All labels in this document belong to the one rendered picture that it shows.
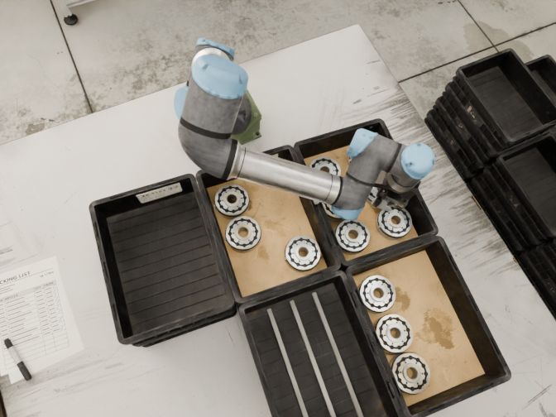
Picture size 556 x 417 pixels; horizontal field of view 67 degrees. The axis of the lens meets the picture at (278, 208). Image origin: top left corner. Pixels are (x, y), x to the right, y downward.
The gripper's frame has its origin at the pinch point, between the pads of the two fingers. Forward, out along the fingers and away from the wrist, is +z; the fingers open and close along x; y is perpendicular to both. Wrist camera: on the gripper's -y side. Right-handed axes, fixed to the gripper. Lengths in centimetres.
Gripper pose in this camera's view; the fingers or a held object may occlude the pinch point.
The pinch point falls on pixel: (375, 197)
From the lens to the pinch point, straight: 131.7
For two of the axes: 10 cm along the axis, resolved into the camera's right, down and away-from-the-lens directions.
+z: -0.1, 2.5, 9.7
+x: 4.3, -8.7, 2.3
